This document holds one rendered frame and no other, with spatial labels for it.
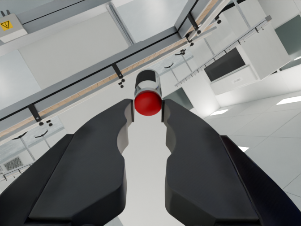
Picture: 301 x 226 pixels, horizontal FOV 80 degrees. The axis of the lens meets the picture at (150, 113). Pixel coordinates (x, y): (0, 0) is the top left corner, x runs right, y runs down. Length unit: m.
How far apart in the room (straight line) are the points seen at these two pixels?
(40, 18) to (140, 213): 1.54
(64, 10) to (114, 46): 0.66
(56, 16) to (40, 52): 0.66
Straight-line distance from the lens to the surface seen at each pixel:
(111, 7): 1.24
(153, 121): 1.63
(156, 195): 1.72
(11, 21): 1.19
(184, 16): 1.09
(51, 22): 1.20
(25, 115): 1.06
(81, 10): 1.21
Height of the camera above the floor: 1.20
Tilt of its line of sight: 1 degrees up
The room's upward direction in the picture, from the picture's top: 149 degrees clockwise
